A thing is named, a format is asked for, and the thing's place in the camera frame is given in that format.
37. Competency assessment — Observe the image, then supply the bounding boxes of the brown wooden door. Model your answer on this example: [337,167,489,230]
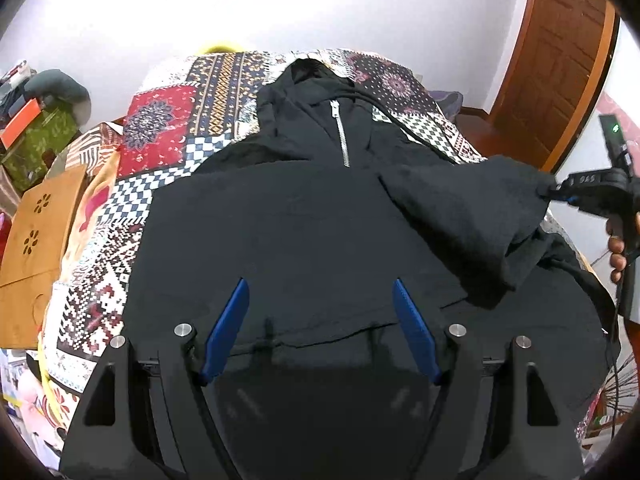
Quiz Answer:
[487,0,621,173]

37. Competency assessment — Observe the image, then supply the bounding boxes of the person's right hand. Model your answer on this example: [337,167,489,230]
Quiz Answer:
[605,209,640,286]

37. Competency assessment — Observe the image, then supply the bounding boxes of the black cable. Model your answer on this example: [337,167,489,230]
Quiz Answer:
[597,280,640,413]

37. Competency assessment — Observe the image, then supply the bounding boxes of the orange box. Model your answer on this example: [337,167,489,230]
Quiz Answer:
[0,97,42,147]

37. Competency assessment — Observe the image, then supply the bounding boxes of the patchwork printed blanket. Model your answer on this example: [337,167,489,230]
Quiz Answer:
[37,49,621,456]

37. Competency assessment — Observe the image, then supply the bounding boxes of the grey neck pillow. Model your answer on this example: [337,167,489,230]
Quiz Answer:
[22,69,92,122]

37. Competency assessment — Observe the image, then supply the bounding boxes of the brown wooden lap desk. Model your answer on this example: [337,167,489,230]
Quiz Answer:
[0,165,89,349]

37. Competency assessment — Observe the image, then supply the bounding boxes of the black zip hoodie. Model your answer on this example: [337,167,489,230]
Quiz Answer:
[119,58,623,480]

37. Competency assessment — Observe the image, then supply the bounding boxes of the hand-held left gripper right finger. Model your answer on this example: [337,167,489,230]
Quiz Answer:
[392,278,586,480]

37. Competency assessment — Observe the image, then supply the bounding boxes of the pile of clutter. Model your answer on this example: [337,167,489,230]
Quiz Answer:
[0,59,32,111]

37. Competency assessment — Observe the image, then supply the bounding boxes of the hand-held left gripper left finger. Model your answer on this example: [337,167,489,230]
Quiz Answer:
[59,278,251,480]

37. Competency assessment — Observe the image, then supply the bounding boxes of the green patterned box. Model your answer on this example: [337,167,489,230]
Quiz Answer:
[0,104,84,194]

